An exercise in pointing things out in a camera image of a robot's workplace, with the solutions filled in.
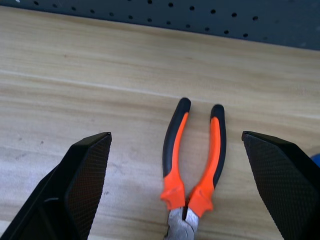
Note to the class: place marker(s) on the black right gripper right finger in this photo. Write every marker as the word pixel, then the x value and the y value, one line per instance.
pixel 287 185

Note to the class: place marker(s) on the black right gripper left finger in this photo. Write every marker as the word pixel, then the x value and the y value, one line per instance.
pixel 82 185

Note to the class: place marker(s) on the orange and black pliers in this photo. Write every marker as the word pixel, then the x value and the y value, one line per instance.
pixel 175 175

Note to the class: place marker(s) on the blue object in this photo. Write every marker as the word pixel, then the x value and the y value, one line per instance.
pixel 316 160

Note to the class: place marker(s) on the dark perforated pegboard panel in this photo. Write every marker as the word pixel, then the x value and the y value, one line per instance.
pixel 200 17

